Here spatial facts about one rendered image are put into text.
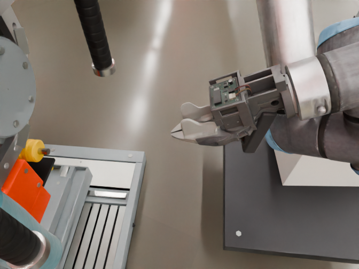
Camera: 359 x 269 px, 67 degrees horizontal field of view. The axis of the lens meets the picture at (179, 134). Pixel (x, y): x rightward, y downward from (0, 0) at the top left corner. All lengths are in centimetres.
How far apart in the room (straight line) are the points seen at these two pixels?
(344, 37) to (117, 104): 113
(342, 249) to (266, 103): 59
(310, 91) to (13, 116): 40
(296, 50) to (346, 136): 16
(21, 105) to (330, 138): 48
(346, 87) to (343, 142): 11
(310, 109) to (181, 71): 135
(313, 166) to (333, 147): 36
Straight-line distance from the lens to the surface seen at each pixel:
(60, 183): 106
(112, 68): 54
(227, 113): 42
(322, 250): 91
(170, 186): 122
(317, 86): 42
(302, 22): 51
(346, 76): 43
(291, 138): 55
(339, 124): 51
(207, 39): 201
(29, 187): 74
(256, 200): 90
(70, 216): 106
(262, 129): 48
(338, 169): 92
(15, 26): 70
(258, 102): 44
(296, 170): 87
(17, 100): 43
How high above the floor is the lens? 109
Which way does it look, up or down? 52 degrees down
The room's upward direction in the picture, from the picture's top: straight up
